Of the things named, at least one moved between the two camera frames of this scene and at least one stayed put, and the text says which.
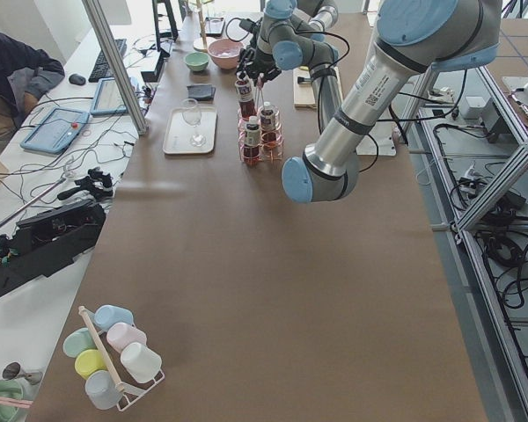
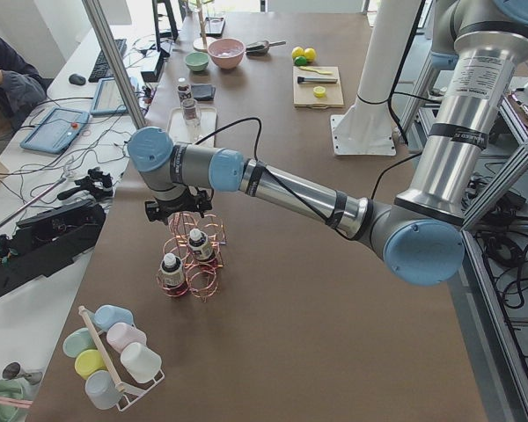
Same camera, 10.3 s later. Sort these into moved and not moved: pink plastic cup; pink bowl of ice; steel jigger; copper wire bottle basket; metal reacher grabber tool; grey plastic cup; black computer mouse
Moved: copper wire bottle basket
Not moved: pink plastic cup; black computer mouse; pink bowl of ice; grey plastic cup; metal reacher grabber tool; steel jigger
